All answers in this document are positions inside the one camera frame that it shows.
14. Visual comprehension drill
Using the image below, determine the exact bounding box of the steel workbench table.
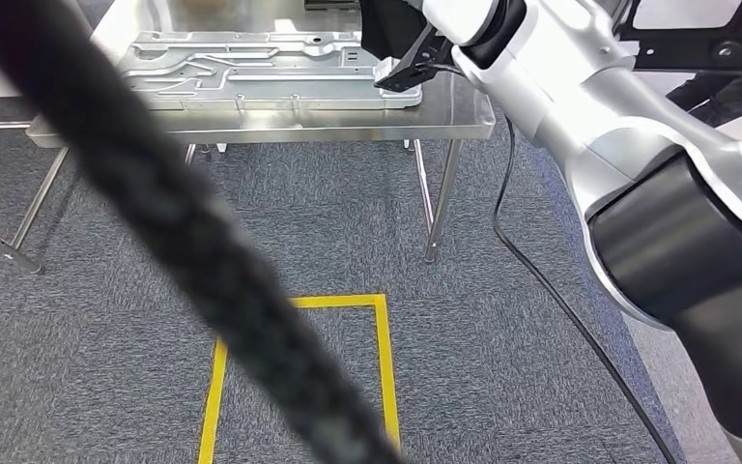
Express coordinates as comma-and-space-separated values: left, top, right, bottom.
25, 0, 497, 264

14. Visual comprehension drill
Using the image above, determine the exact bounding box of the yellow floor tape square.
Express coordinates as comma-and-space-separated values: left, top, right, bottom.
198, 294, 402, 464

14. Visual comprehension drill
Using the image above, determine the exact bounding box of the grey cast metal plate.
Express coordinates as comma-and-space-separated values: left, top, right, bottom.
116, 30, 423, 111

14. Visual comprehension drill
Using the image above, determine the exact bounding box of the stainless steel table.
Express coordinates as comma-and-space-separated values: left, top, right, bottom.
0, 96, 71, 276

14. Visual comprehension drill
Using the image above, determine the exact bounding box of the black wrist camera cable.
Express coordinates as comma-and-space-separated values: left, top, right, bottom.
421, 58, 679, 464

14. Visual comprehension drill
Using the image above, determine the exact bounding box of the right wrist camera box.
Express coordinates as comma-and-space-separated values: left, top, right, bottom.
374, 25, 457, 95

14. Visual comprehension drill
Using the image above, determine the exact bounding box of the thick black braided cable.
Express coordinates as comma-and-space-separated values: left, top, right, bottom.
0, 0, 411, 464

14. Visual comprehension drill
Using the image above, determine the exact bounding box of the black metal bracket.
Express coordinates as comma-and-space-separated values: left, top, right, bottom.
613, 0, 742, 75

